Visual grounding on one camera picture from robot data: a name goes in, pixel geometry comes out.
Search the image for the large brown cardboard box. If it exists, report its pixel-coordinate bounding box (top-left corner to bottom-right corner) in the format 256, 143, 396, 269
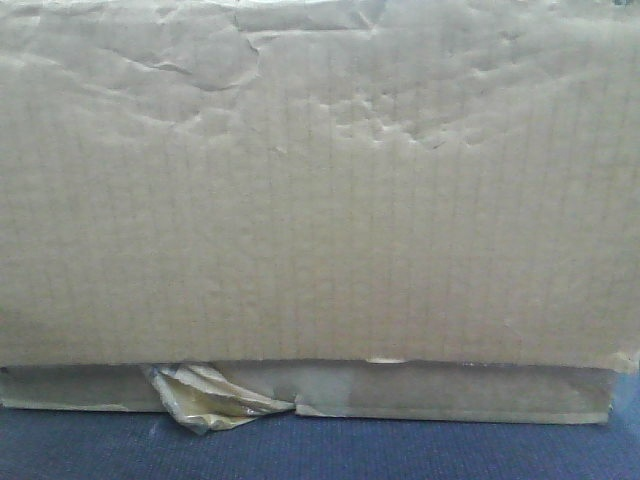
1, 1, 639, 424

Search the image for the blue fabric mat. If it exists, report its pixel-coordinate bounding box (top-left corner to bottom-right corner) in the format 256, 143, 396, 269
1, 377, 639, 479

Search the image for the crumpled clear packing tape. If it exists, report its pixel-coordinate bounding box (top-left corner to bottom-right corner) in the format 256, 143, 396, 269
142, 364, 296, 435

